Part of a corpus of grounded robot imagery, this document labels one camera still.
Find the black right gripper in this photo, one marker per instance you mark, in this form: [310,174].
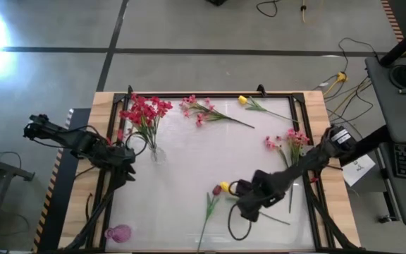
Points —
[259,194]

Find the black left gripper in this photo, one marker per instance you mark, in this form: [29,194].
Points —
[120,157]

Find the yellow tulip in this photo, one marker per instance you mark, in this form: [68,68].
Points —
[242,100]
[225,186]

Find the dark red tulip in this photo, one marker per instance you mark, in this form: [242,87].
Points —
[217,190]

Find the clear glass vase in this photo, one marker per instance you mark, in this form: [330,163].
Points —
[158,156]

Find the red flower spray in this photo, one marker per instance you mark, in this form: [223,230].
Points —
[136,116]
[160,105]

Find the purple glass vase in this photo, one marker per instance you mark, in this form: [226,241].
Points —
[120,233]

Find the pink flower spray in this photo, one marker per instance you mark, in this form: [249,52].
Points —
[206,112]
[296,137]

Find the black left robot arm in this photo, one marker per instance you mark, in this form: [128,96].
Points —
[69,139]

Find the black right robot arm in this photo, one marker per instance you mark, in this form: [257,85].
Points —
[315,158]

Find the white table mat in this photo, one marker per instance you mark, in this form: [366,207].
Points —
[189,211]

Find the grey metal stand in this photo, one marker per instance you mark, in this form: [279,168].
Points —
[5,169]

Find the white paper box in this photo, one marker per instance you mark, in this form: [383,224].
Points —
[359,169]

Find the small white plug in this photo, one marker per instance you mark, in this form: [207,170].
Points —
[323,84]

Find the black desk leg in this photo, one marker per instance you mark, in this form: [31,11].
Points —
[389,197]

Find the yellow power plug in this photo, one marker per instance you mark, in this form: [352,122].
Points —
[342,77]

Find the grey desk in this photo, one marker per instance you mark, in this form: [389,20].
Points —
[400,120]

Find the black floor object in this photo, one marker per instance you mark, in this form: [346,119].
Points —
[216,2]

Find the black monitor pole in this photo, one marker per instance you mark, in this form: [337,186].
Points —
[404,44]

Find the black frame clamp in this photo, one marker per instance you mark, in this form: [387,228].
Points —
[129,89]
[260,89]

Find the black aluminium table frame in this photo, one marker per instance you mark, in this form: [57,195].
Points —
[206,95]

